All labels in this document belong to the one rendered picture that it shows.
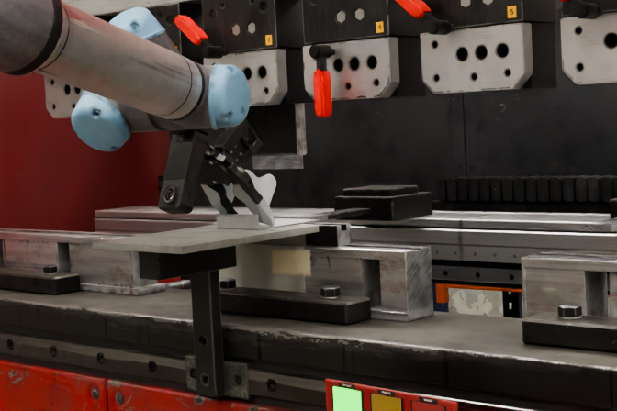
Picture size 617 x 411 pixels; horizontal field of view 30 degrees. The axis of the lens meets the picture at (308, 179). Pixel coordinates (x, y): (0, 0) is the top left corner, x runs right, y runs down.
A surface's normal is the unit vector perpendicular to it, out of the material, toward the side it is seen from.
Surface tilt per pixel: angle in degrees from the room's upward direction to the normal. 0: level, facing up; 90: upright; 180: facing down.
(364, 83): 90
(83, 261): 90
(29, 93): 90
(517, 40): 90
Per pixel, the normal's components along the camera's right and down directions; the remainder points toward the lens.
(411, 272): 0.75, 0.00
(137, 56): 0.89, -0.11
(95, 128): -0.32, 0.69
